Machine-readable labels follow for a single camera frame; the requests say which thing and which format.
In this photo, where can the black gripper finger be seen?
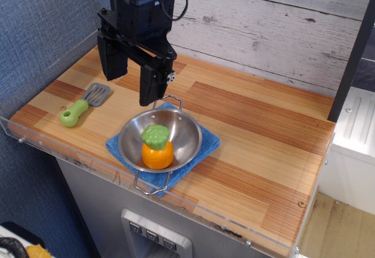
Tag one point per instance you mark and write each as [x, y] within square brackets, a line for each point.
[153, 84]
[114, 61]

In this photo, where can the blue folded cloth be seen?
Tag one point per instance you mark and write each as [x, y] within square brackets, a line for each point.
[210, 143]

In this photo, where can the stainless steel bowl with handles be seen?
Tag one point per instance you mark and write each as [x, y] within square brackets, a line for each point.
[185, 135]

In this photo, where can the black vertical frame post right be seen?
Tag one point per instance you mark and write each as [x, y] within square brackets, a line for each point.
[353, 62]

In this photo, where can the grey cabinet with dispenser panel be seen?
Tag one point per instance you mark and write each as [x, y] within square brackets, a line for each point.
[124, 223]

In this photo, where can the orange toy carrot green top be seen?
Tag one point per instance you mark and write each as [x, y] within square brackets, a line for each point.
[157, 149]

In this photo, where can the yellow object bottom left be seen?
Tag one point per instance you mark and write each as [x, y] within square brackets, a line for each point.
[36, 251]

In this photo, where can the green handled grey spatula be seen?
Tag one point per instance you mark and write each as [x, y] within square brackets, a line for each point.
[94, 96]

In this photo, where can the clear acrylic table guard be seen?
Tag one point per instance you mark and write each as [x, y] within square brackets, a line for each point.
[273, 137]

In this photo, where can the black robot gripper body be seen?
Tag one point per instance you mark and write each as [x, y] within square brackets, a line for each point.
[141, 27]

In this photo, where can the white ribbed appliance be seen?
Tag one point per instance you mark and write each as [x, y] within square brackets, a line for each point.
[347, 175]

